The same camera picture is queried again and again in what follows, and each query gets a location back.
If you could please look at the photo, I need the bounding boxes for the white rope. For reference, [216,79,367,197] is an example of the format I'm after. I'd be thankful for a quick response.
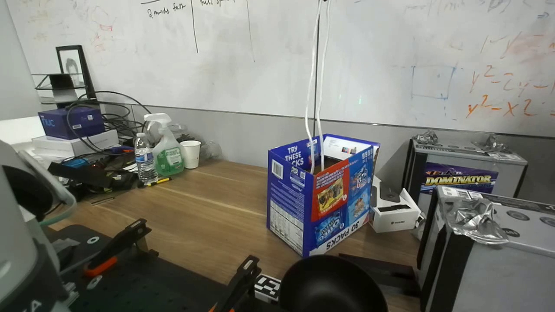
[301,0,331,175]

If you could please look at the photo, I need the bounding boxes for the blue cardboard box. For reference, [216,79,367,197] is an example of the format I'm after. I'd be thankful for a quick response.
[265,133,381,258]

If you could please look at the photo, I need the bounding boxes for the flat white box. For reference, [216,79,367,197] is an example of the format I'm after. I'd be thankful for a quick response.
[27,128,119,161]

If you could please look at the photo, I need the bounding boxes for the white paper cup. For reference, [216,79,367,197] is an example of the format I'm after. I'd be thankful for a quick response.
[178,138,202,169]

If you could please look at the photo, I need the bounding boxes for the yellow pen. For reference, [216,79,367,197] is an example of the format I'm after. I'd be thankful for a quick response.
[136,175,173,188]

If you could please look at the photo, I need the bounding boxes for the black white fiducial tag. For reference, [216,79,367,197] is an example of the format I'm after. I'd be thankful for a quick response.
[251,272,284,305]

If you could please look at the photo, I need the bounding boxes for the white small device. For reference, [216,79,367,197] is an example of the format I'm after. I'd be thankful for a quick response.
[369,175,422,235]

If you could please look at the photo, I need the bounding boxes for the clear plastic water bottle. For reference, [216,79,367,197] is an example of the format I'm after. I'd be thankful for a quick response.
[133,129,157,187]

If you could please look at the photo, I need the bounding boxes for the white whiteboard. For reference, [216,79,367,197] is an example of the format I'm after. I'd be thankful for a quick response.
[4,0,555,138]

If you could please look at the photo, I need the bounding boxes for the black clamp orange grip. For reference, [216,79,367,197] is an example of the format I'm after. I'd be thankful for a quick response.
[83,216,152,279]

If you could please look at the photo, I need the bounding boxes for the pile of black tools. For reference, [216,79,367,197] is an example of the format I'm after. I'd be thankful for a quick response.
[46,145,143,201]

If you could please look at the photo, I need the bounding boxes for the crumpled aluminium foil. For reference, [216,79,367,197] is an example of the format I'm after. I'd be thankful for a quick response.
[440,187,509,247]

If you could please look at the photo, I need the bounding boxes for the dark blue carton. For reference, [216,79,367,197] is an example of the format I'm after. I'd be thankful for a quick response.
[36,103,107,140]

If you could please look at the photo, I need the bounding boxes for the black metal stand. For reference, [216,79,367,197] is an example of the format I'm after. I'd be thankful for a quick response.
[32,71,77,105]

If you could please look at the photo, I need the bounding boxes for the black coiled cables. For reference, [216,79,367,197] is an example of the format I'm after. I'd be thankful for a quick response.
[63,88,152,152]

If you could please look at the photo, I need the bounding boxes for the black picture frame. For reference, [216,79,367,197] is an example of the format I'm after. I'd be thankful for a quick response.
[53,43,98,102]

